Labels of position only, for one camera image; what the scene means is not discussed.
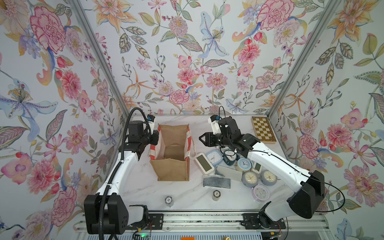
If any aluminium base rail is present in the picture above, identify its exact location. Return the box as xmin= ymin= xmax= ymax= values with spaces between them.
xmin=73 ymin=210 xmax=331 ymax=233

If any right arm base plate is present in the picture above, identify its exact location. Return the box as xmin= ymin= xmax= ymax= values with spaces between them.
xmin=241 ymin=213 xmax=287 ymax=230

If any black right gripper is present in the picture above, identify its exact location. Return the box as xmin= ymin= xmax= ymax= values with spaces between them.
xmin=199 ymin=132 xmax=234 ymax=150

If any white rectangular clock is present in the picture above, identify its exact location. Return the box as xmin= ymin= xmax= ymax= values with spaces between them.
xmin=215 ymin=165 xmax=243 ymax=182

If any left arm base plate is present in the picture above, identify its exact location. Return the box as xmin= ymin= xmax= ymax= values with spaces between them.
xmin=126 ymin=213 xmax=164 ymax=231

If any wooden chess board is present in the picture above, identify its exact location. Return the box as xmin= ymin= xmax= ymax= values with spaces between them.
xmin=251 ymin=116 xmax=277 ymax=144

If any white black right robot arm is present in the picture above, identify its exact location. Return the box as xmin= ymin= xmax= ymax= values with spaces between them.
xmin=199 ymin=115 xmax=327 ymax=226

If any dark green round alarm clock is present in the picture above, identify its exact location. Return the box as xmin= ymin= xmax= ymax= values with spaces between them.
xmin=223 ymin=150 xmax=239 ymax=166

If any small white square clock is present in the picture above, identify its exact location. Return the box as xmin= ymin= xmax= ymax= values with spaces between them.
xmin=251 ymin=162 xmax=262 ymax=175

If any grey rectangular mirror clock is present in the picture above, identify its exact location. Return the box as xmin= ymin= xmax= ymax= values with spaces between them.
xmin=203 ymin=176 xmax=231 ymax=189

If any mint round alarm clock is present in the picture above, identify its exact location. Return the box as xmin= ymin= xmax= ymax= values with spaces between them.
xmin=236 ymin=158 xmax=253 ymax=173

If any white digital alarm clock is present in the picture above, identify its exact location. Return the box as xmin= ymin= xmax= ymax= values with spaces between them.
xmin=195 ymin=153 xmax=215 ymax=175

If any pink round alarm clock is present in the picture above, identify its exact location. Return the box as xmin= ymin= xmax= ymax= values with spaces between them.
xmin=252 ymin=185 xmax=270 ymax=202

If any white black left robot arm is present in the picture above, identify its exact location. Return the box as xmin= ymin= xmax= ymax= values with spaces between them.
xmin=84 ymin=107 xmax=159 ymax=240

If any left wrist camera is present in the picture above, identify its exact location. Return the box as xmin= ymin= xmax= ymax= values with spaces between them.
xmin=147 ymin=114 xmax=155 ymax=135

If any small silver cylinder clock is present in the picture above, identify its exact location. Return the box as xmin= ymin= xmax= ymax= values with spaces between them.
xmin=165 ymin=196 xmax=174 ymax=207

